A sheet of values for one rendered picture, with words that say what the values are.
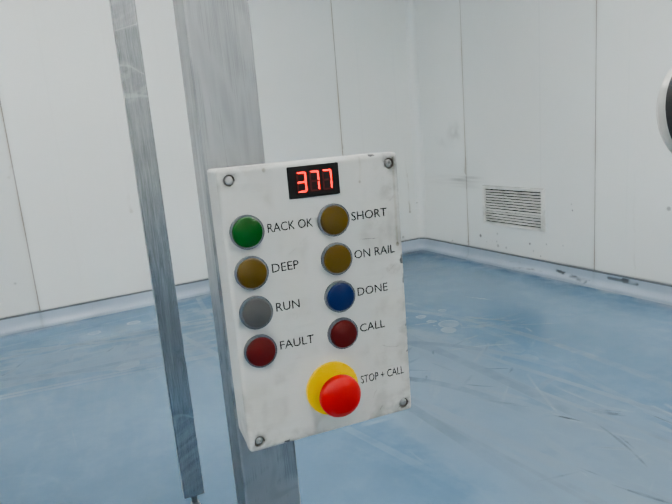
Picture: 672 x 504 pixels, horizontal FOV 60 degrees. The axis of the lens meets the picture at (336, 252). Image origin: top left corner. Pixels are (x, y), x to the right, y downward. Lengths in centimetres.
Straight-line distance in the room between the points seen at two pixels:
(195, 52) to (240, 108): 6
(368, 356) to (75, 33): 387
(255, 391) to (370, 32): 462
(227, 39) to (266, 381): 31
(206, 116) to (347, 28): 441
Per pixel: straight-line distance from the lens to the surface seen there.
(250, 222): 50
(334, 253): 53
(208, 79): 56
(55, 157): 422
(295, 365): 55
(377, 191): 55
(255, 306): 52
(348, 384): 55
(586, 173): 401
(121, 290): 435
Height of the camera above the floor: 110
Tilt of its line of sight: 12 degrees down
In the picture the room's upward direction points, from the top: 5 degrees counter-clockwise
